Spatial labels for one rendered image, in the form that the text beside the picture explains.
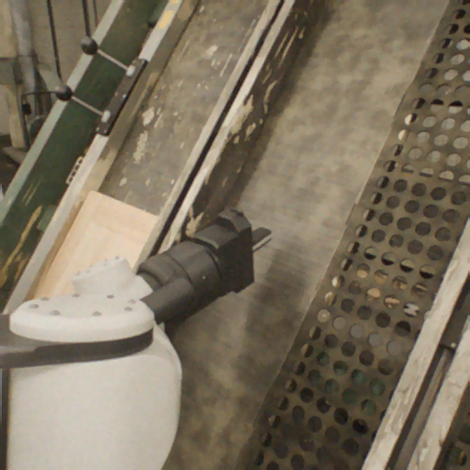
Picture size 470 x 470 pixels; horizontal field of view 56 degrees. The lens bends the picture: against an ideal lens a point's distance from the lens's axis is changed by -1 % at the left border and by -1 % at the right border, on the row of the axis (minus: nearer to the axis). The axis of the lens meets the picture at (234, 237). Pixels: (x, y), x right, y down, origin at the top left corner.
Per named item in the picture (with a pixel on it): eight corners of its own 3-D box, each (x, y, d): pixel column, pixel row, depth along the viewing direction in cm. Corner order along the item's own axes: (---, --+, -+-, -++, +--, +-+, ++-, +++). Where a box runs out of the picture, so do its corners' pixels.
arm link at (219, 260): (264, 296, 63) (203, 340, 56) (217, 274, 70) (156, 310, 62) (262, 216, 58) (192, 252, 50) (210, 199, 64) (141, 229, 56)
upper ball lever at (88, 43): (130, 84, 104) (77, 51, 99) (139, 71, 104) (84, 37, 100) (133, 80, 101) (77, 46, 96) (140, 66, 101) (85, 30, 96)
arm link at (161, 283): (170, 316, 60) (95, 361, 53) (139, 242, 58) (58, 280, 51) (220, 318, 51) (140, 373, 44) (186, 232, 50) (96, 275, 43)
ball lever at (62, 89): (106, 128, 103) (51, 97, 98) (115, 115, 103) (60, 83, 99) (108, 126, 99) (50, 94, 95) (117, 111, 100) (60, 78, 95)
